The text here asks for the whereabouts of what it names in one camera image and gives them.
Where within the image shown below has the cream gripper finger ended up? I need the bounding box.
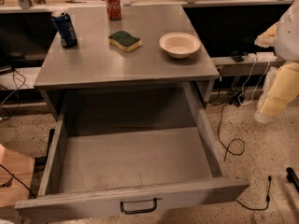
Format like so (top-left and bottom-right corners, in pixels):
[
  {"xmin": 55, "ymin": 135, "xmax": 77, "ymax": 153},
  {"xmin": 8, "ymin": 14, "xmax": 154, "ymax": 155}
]
[
  {"xmin": 255, "ymin": 63, "xmax": 299, "ymax": 123},
  {"xmin": 254, "ymin": 22, "xmax": 278, "ymax": 48}
]

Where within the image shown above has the blue pepsi can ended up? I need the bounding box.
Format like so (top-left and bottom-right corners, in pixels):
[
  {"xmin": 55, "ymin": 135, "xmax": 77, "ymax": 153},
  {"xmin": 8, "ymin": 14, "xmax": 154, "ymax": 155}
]
[{"xmin": 51, "ymin": 10, "xmax": 78, "ymax": 48}]

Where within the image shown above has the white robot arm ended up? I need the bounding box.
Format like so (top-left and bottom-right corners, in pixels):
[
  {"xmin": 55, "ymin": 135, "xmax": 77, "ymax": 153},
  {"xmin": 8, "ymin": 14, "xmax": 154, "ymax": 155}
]
[{"xmin": 254, "ymin": 0, "xmax": 299, "ymax": 123}]

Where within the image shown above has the red coca-cola can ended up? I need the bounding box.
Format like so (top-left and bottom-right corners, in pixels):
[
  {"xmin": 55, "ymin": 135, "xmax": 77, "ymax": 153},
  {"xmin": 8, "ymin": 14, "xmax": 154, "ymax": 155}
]
[{"xmin": 106, "ymin": 0, "xmax": 121, "ymax": 21}]

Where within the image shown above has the open grey drawer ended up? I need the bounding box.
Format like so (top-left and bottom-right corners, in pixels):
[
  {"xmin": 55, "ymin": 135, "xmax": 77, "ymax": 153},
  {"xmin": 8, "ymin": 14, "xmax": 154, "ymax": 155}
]
[{"xmin": 15, "ymin": 82, "xmax": 249, "ymax": 224}]

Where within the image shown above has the white power strip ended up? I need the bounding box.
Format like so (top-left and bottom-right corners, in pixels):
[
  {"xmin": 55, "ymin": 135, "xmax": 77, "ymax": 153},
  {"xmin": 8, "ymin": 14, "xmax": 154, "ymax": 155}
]
[{"xmin": 248, "ymin": 52, "xmax": 277, "ymax": 62}]

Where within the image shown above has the black remote on shelf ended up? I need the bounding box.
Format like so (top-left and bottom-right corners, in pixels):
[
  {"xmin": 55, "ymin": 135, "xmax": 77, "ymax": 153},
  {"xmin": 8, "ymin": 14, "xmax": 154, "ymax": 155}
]
[{"xmin": 231, "ymin": 51, "xmax": 244, "ymax": 63}]

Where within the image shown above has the white bowl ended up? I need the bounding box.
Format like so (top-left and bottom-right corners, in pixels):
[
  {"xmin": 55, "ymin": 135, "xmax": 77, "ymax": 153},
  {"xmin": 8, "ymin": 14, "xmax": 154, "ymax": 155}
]
[{"xmin": 159, "ymin": 32, "xmax": 201, "ymax": 59}]

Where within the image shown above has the green yellow sponge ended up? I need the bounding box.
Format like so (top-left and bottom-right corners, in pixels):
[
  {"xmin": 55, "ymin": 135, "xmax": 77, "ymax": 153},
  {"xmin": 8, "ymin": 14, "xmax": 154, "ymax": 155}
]
[{"xmin": 108, "ymin": 31, "xmax": 142, "ymax": 52}]

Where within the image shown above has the grey metal cabinet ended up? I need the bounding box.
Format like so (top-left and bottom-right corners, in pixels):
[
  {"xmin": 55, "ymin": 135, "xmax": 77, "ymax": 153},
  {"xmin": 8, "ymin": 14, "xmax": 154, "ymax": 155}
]
[{"xmin": 33, "ymin": 4, "xmax": 221, "ymax": 121}]

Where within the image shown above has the cardboard box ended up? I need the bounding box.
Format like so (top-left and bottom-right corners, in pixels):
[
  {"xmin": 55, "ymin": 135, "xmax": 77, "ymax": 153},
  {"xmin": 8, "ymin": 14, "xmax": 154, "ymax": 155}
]
[{"xmin": 0, "ymin": 145, "xmax": 35, "ymax": 207}]

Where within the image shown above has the white cable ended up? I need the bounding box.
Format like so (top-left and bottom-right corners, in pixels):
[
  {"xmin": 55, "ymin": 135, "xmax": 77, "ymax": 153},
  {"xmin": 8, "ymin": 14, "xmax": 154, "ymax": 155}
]
[{"xmin": 237, "ymin": 59, "xmax": 271, "ymax": 107}]

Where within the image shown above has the black cable on floor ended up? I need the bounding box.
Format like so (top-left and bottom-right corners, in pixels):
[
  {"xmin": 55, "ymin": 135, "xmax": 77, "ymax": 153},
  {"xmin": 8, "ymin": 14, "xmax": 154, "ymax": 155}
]
[{"xmin": 207, "ymin": 66, "xmax": 246, "ymax": 162}]

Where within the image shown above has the short black cable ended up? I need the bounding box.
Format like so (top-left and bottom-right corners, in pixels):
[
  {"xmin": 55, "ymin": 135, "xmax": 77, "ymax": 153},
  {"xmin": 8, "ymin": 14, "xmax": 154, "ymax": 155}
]
[{"xmin": 235, "ymin": 175, "xmax": 273, "ymax": 212}]

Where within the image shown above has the black drawer handle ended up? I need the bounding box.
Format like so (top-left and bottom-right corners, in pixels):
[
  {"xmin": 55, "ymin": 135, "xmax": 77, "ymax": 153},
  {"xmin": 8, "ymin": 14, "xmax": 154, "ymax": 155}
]
[{"xmin": 120, "ymin": 198, "xmax": 158, "ymax": 215}]

